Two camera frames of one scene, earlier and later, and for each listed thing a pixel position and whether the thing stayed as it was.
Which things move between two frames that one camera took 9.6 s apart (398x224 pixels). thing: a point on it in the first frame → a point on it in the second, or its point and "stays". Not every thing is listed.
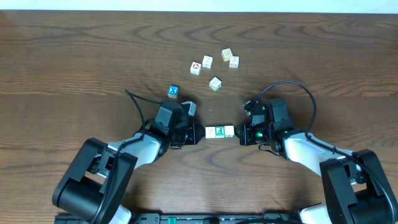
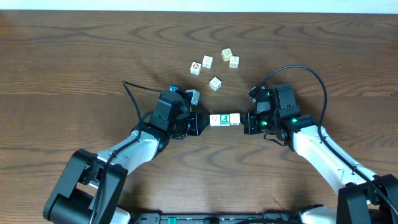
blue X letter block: (173, 91) stays
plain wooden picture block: (234, 61) stays
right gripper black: (240, 136) → (250, 127)
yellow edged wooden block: (226, 54) stays
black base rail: (198, 218) stays
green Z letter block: (229, 131) → (235, 119)
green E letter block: (219, 131) → (225, 119)
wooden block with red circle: (195, 68) stays
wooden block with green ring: (215, 83) stays
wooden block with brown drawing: (210, 132) → (215, 120)
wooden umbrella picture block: (208, 61) stays
